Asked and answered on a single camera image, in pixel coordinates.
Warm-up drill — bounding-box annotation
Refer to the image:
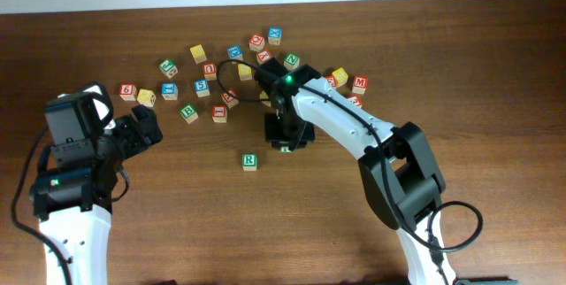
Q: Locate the green R wooden block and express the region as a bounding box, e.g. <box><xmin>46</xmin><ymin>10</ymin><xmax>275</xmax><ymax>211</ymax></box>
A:
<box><xmin>242</xmin><ymin>153</ymin><xmax>257</xmax><ymax>171</ymax></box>

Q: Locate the yellow S wooden block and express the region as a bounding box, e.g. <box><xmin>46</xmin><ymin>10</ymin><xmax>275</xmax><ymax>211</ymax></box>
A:
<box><xmin>279</xmin><ymin>146</ymin><xmax>293</xmax><ymax>153</ymax></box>

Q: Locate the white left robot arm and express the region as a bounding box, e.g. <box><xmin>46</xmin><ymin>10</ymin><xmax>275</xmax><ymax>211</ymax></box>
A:
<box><xmin>29</xmin><ymin>81</ymin><xmax>163</xmax><ymax>284</ymax></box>

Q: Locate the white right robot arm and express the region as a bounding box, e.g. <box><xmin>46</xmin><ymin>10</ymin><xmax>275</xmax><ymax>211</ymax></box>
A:
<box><xmin>254</xmin><ymin>58</ymin><xmax>460</xmax><ymax>284</ymax></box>

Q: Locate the yellow C wooden block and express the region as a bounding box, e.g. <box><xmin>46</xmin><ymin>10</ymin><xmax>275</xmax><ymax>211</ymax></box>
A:
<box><xmin>259</xmin><ymin>91</ymin><xmax>272</xmax><ymax>106</ymax></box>

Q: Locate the green N wooden block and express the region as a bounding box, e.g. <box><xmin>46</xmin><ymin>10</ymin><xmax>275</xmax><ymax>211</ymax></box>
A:
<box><xmin>284</xmin><ymin>53</ymin><xmax>300</xmax><ymax>71</ymax></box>

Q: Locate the yellow middle wooden block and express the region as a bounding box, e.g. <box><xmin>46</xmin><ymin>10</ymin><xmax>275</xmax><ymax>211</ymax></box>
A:
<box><xmin>238</xmin><ymin>63</ymin><xmax>253</xmax><ymax>81</ymax></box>

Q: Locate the red Q wooden block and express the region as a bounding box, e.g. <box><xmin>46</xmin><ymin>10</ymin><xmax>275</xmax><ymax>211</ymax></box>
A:
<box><xmin>249</xmin><ymin>35</ymin><xmax>265</xmax><ymax>52</ymax></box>

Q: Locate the yellow W wooden block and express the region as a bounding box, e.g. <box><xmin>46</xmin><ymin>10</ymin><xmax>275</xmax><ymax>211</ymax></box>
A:
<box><xmin>136</xmin><ymin>89</ymin><xmax>157</xmax><ymax>108</ymax></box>

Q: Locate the red 6 wooden block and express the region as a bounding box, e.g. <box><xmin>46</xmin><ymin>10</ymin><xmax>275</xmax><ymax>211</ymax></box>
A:
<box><xmin>119</xmin><ymin>83</ymin><xmax>138</xmax><ymax>101</ymax></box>

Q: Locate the blue X wooden block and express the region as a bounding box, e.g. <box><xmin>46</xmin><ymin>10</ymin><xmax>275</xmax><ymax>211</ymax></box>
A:
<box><xmin>268</xmin><ymin>27</ymin><xmax>282</xmax><ymax>45</ymax></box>

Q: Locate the blue D wooden block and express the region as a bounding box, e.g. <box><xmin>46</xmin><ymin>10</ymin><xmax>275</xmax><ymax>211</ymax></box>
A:
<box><xmin>227</xmin><ymin>45</ymin><xmax>243</xmax><ymax>60</ymax></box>

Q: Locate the red K wooden block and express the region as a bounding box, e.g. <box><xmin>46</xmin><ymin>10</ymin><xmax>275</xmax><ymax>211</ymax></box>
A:
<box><xmin>221</xmin><ymin>89</ymin><xmax>239</xmax><ymax>109</ymax></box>

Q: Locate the blue I wooden block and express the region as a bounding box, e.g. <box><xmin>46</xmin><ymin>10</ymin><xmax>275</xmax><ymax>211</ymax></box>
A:
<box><xmin>161</xmin><ymin>82</ymin><xmax>179</xmax><ymax>101</ymax></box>

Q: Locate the green B wooden block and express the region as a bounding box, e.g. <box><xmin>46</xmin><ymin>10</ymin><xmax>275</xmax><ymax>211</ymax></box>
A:
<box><xmin>180</xmin><ymin>104</ymin><xmax>198</xmax><ymax>124</ymax></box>

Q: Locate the red E wooden block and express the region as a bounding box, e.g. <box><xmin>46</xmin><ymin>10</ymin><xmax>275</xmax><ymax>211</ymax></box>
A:
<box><xmin>325</xmin><ymin>76</ymin><xmax>337</xmax><ymax>89</ymax></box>

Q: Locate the red U wooden block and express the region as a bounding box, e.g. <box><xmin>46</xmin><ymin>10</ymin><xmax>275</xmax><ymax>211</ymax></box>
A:
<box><xmin>203</xmin><ymin>63</ymin><xmax>218</xmax><ymax>81</ymax></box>

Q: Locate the red I wooden block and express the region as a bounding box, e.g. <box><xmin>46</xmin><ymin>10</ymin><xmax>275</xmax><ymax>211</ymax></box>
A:
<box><xmin>212</xmin><ymin>105</ymin><xmax>227</xmax><ymax>123</ymax></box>

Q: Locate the yellow right wooden block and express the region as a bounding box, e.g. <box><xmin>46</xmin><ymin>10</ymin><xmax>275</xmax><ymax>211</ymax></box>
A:
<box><xmin>332</xmin><ymin>67</ymin><xmax>348</xmax><ymax>88</ymax></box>

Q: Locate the blue 5 wooden block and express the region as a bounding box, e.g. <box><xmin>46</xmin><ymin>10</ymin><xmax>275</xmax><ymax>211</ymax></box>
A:
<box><xmin>194</xmin><ymin>80</ymin><xmax>210</xmax><ymax>97</ymax></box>

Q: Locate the green J wooden block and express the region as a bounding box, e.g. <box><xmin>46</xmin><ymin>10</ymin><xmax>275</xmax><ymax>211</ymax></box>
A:
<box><xmin>158</xmin><ymin>58</ymin><xmax>179</xmax><ymax>79</ymax></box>

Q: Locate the yellow top wooden block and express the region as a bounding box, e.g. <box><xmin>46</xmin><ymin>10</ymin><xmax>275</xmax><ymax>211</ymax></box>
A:
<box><xmin>189</xmin><ymin>44</ymin><xmax>207</xmax><ymax>64</ymax></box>

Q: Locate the red 3 wooden block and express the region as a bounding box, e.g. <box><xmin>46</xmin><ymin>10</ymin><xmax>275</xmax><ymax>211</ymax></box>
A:
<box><xmin>347</xmin><ymin>95</ymin><xmax>363</xmax><ymax>108</ymax></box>

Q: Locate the red M wooden block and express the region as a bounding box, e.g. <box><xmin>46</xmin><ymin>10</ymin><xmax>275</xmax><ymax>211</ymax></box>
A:
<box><xmin>352</xmin><ymin>76</ymin><xmax>368</xmax><ymax>95</ymax></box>

